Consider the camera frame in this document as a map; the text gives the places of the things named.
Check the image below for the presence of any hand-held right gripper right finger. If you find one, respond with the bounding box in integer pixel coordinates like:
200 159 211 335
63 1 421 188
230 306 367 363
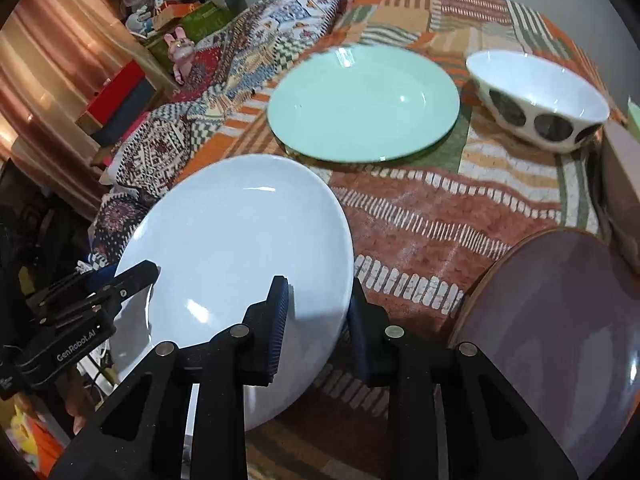
347 277 581 480

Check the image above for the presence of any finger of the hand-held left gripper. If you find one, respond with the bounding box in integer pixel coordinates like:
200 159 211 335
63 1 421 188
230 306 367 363
25 265 118 312
84 260 162 312

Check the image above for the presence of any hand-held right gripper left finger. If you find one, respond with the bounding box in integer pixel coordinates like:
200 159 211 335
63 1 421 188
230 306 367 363
47 275 292 480

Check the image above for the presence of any light blue plate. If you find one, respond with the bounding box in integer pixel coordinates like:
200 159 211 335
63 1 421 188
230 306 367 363
111 154 355 431

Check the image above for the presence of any mint green plate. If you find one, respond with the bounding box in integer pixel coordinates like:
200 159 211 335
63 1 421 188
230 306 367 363
267 44 461 163

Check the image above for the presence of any white plate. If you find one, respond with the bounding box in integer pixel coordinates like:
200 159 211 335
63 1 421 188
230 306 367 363
466 50 611 155

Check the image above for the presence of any orange patchwork blanket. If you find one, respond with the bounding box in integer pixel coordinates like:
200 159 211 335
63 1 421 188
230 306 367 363
220 0 626 480

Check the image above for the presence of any dark blue box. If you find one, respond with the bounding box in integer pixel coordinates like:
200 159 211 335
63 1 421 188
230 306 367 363
92 80 156 146

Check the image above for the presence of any red box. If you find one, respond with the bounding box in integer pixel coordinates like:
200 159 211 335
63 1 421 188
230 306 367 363
75 60 148 126

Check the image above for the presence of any purple plate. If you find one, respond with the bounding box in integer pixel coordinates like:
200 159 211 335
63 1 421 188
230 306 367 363
447 227 640 480

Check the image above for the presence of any pink rabbit toy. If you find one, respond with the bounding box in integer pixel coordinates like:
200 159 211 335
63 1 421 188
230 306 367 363
164 26 195 85

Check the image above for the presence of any geometric patterned blanket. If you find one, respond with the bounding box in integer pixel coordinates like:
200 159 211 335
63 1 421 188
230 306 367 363
89 0 351 281

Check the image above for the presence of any copper curtain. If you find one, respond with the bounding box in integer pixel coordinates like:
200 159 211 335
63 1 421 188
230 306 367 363
0 0 151 221

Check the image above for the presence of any green box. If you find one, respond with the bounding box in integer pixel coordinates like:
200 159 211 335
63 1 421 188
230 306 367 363
145 2 236 61

